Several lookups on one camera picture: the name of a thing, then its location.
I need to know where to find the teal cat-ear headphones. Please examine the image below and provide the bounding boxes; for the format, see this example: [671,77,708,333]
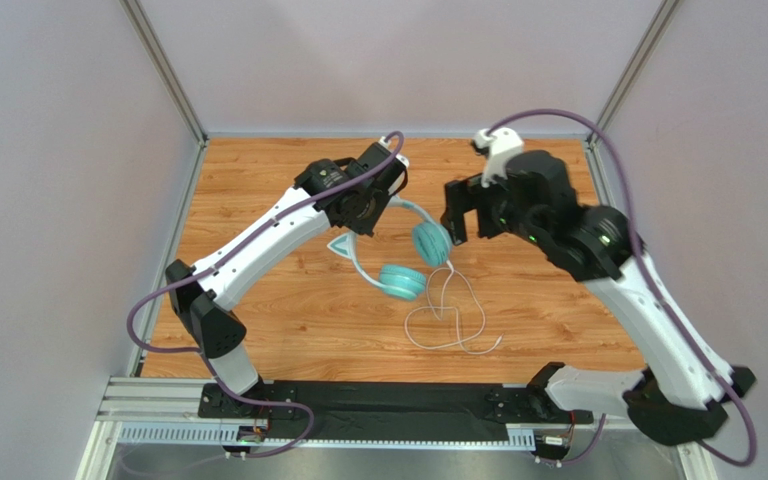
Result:
[327,196,456,301]

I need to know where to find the white headphone cable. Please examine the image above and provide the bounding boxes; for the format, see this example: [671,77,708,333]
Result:
[403,260,504,355]

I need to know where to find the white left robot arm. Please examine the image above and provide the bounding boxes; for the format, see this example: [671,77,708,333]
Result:
[165,139,409,395]

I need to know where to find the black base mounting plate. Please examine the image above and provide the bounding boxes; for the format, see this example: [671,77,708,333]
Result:
[198,381,572,442]

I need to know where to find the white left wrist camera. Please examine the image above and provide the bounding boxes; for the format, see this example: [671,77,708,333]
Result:
[377,132,410,170]

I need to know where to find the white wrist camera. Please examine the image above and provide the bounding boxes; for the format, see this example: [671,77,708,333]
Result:
[471,127,524,188]
[377,132,410,170]

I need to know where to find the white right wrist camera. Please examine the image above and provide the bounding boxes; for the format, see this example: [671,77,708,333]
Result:
[471,127,524,188]

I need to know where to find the aluminium right frame rail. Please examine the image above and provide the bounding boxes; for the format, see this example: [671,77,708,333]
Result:
[583,0,684,210]

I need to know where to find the aluminium frame rail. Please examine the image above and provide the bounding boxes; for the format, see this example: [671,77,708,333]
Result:
[121,1,209,341]
[74,375,718,480]
[583,0,684,210]

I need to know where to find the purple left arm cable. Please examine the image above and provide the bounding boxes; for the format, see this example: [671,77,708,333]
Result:
[125,131,405,461]

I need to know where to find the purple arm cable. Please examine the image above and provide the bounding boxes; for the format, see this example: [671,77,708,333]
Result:
[487,108,758,467]
[125,131,405,461]

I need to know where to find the aluminium left frame rail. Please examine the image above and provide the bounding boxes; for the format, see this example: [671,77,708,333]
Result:
[121,1,209,341]

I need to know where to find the aluminium front frame rail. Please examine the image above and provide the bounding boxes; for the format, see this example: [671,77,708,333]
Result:
[74,375,718,480]

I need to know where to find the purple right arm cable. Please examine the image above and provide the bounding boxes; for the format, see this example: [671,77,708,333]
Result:
[487,108,758,467]

